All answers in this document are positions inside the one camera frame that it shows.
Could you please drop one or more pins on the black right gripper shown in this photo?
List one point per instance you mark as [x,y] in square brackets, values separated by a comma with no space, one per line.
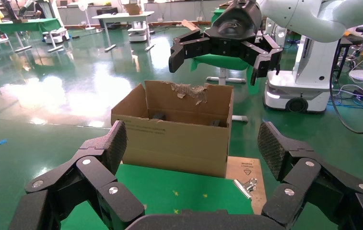
[235,25]

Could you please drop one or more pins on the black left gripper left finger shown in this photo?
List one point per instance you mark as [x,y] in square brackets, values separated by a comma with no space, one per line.
[89,171]

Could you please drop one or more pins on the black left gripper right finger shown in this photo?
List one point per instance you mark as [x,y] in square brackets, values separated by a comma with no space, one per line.
[302,177]

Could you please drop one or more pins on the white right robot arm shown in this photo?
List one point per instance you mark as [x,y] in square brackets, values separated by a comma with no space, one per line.
[311,19]

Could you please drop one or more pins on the small white robot base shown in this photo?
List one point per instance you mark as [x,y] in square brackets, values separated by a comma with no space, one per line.
[136,33]

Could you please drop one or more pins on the low white robot base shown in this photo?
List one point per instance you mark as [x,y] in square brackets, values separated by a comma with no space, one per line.
[55,35]

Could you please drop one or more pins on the large open cardboard carton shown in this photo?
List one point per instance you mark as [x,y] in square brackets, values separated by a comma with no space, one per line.
[175,146]

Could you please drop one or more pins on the cardboard box on white table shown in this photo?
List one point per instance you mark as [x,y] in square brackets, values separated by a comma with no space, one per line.
[133,9]

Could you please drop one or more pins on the large green-covered table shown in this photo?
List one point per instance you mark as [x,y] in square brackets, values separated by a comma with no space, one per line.
[219,62]

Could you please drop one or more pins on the small green-covered table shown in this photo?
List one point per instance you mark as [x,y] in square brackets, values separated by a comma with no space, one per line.
[217,16]

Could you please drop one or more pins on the silver binder clip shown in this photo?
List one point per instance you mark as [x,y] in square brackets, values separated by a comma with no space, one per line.
[243,188]

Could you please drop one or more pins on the flat black foam block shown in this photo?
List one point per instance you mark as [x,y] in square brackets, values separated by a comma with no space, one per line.
[214,123]

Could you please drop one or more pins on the white wheeled robot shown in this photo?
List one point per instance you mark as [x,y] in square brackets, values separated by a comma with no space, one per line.
[311,70]

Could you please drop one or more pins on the notched black foam block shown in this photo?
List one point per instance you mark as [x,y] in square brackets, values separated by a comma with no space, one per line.
[158,116]

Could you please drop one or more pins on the blue floor scrap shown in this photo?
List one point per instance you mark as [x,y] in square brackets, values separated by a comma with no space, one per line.
[2,142]

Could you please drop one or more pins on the white office table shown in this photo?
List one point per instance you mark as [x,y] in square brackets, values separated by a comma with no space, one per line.
[121,16]

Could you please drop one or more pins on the black square stool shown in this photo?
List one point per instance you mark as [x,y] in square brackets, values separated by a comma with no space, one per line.
[354,39]

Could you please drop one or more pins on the black cabinet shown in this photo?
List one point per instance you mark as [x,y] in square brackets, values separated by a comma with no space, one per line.
[105,12]

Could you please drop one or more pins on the long green-covered table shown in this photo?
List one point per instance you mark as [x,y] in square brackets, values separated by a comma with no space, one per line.
[25,25]

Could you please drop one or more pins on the white pedestal fan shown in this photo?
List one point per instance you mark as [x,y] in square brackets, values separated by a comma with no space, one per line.
[82,4]

